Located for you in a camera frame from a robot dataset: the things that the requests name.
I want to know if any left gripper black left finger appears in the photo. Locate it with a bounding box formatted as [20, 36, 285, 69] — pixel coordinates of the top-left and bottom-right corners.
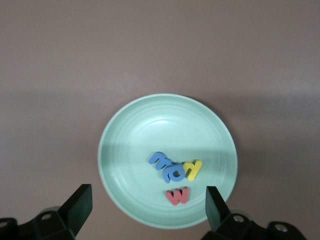
[0, 184, 94, 240]

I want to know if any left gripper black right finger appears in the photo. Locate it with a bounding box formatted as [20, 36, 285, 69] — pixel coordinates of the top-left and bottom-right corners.
[199, 186, 309, 240]

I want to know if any pink foam lowercase m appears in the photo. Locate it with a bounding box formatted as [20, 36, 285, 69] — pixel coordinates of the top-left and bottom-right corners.
[165, 186, 190, 207]

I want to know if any yellow foam lowercase h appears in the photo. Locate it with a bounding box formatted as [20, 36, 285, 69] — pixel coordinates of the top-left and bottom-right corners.
[183, 159, 203, 182]

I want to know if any blue foam lowercase a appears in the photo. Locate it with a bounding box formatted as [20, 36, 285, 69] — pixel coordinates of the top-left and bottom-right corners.
[162, 162, 187, 184]

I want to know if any blue foam lowercase m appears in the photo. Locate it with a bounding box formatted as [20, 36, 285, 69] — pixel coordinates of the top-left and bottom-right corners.
[148, 151, 172, 171]

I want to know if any green plate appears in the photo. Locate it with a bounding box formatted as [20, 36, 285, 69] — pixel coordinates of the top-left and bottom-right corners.
[97, 93, 238, 230]

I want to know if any brown table cover sheet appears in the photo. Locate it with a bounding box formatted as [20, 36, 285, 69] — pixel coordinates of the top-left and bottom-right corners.
[0, 0, 320, 240]

